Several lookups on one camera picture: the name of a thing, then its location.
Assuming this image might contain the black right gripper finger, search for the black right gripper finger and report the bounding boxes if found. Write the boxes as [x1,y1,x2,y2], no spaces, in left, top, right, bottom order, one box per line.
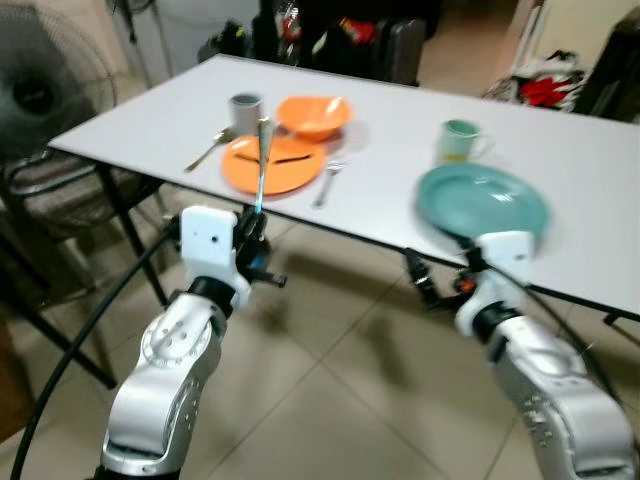
[404,249,443,313]

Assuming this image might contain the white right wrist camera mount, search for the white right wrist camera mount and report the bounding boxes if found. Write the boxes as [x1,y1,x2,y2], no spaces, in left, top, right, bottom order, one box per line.
[466,231,537,323]

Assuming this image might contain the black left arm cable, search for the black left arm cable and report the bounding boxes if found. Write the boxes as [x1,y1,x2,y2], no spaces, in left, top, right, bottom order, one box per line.
[8,222,183,480]

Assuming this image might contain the red and white bag pile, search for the red and white bag pile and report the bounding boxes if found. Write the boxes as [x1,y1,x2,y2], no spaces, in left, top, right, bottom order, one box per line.
[484,50,593,113]

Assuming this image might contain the green plate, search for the green plate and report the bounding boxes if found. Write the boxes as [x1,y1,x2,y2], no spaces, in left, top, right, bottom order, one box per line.
[416,163,552,243]

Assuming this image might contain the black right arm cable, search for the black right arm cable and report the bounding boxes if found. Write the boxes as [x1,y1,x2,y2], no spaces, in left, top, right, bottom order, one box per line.
[478,262,623,403]

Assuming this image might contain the orange bowl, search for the orange bowl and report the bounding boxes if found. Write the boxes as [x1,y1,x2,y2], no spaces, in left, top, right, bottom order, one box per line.
[274,95,354,143]

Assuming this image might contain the green mug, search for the green mug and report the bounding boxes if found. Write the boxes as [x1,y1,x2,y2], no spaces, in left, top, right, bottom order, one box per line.
[436,119,494,167]

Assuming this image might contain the dark suitcase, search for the dark suitcase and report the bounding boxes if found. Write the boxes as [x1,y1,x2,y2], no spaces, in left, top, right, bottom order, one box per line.
[384,17,428,88]

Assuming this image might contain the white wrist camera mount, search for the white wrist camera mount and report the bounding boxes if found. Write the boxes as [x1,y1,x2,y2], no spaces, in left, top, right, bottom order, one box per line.
[180,206,251,303]
[466,231,537,323]

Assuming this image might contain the dark table knife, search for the dark table knife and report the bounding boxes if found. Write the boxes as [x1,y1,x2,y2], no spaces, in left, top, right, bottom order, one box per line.
[234,151,312,165]

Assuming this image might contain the grey mug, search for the grey mug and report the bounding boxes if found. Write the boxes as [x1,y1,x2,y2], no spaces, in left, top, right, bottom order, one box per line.
[229,92,267,137]

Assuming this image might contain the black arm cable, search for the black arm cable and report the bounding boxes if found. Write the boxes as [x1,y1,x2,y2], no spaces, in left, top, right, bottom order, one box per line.
[8,222,183,480]
[478,262,623,403]

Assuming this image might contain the black standing fan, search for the black standing fan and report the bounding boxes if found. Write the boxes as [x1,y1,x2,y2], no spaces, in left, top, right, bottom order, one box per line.
[0,4,120,163]

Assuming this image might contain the dark wooden cabinet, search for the dark wooden cabinet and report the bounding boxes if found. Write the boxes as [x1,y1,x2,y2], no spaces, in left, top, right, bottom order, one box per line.
[574,8,640,123]

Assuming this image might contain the orange plate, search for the orange plate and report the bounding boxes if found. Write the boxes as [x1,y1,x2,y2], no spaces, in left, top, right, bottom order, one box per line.
[221,134,329,197]

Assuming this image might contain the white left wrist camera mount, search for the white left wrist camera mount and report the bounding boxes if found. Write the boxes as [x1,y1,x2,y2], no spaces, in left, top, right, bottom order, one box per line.
[180,206,251,303]

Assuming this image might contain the black table leg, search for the black table leg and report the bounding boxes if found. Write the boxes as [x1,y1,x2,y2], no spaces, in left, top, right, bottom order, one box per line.
[94,164,173,307]
[603,308,640,327]

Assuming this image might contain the dark chair striped cushion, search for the dark chair striped cushion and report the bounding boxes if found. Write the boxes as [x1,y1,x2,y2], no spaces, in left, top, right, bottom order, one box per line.
[0,150,153,393]

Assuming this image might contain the silver fork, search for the silver fork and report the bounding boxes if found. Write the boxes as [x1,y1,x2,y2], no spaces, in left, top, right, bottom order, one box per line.
[311,159,347,210]

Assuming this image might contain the gold spoon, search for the gold spoon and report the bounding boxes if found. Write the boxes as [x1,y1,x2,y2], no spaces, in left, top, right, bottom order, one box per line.
[184,127,237,174]

